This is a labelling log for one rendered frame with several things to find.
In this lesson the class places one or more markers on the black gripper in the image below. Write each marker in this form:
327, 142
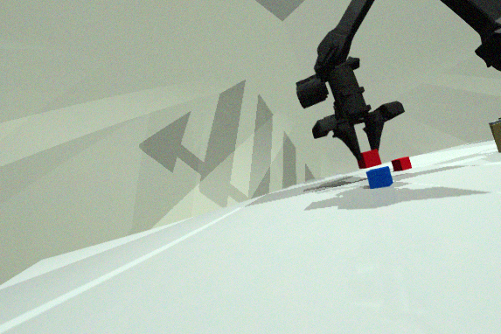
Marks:
351, 107

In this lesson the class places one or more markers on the red cube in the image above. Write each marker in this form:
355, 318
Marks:
369, 159
402, 163

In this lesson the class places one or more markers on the blue cube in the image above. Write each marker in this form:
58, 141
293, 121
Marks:
379, 178

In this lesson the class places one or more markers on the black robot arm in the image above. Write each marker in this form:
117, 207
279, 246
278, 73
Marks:
332, 65

